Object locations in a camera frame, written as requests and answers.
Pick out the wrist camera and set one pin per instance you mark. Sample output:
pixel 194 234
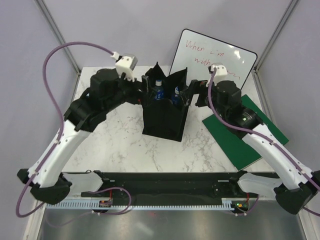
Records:
pixel 125 65
pixel 218 69

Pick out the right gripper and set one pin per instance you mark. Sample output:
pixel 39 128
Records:
pixel 196 87

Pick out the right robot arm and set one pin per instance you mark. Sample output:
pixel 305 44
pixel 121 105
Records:
pixel 295 184

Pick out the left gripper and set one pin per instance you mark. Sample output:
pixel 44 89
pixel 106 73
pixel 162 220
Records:
pixel 139 97

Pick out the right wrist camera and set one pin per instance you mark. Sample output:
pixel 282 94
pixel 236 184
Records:
pixel 218 69

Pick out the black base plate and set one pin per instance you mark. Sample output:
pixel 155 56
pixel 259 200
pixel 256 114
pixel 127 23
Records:
pixel 185 188

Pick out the white cable duct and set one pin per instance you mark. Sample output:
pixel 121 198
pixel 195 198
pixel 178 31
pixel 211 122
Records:
pixel 97 204

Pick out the black canvas bag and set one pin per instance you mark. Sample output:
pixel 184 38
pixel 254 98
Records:
pixel 162 118

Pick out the water bottle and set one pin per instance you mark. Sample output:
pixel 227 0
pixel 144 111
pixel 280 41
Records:
pixel 159 90
pixel 175 97

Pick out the whiteboard with red writing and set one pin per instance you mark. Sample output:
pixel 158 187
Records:
pixel 196 52

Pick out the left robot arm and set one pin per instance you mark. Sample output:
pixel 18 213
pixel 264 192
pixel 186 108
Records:
pixel 107 91

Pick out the green board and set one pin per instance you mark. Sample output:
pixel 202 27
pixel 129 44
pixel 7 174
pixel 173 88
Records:
pixel 239 153

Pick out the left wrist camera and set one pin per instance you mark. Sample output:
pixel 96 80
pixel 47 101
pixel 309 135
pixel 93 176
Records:
pixel 125 65

